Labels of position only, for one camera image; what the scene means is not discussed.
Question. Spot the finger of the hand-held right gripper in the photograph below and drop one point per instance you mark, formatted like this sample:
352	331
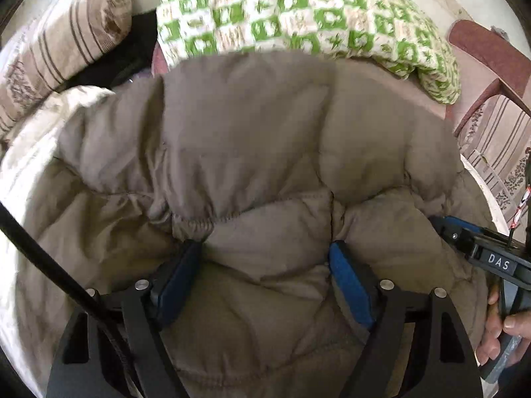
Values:
454	230

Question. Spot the wooden armchair striped cushion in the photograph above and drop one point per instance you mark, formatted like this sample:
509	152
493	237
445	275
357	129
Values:
481	45

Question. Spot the green white patterned quilt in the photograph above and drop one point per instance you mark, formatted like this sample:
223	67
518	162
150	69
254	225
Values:
290	8

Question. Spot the striped beige pillow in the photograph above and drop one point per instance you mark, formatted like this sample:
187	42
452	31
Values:
498	132
54	49

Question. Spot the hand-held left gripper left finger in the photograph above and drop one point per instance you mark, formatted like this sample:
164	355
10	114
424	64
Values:
178	288

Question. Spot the dark cloth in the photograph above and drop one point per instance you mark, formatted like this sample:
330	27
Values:
137	41

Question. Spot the person's right hand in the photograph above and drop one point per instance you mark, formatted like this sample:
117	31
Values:
518	325

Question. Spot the white rod with red band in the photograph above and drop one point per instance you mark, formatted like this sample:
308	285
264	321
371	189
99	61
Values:
526	199

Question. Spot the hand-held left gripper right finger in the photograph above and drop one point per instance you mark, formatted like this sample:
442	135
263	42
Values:
352	288

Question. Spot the grey puffer jacket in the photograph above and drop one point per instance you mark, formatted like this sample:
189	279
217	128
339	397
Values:
257	141

